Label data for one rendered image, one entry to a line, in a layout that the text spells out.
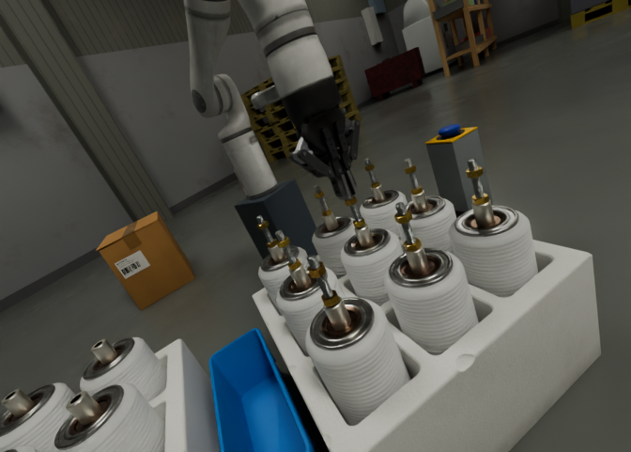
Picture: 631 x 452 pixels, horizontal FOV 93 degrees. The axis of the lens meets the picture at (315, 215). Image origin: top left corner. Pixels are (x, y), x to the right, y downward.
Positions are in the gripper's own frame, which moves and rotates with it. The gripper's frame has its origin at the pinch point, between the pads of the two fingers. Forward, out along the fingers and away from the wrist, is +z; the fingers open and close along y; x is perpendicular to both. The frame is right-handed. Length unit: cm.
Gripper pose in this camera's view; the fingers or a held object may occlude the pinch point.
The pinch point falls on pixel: (344, 184)
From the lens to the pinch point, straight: 44.7
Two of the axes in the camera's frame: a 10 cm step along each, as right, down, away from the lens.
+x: -6.4, -0.2, 7.7
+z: 3.8, 8.6, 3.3
